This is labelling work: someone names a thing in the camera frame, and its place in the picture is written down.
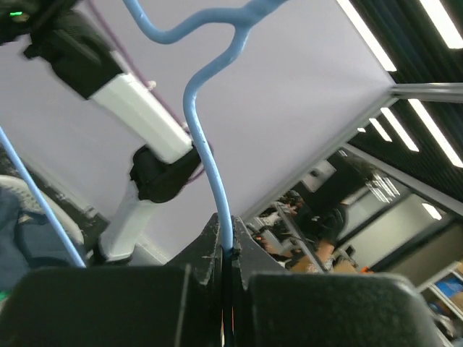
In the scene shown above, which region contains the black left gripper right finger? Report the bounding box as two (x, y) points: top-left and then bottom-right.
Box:
(233, 218), (442, 347)

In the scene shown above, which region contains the light blue wire hanger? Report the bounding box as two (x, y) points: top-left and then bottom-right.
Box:
(0, 0), (290, 269)

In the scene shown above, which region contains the white perforated plastic basket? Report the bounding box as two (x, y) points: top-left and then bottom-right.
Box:
(1, 175), (85, 266)

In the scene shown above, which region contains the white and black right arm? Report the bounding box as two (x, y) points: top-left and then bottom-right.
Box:
(1, 1), (200, 262)

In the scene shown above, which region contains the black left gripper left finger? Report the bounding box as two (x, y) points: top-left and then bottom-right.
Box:
(1, 215), (221, 346)

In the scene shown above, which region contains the navy blue tank top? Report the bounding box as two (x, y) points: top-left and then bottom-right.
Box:
(1, 188), (74, 292)

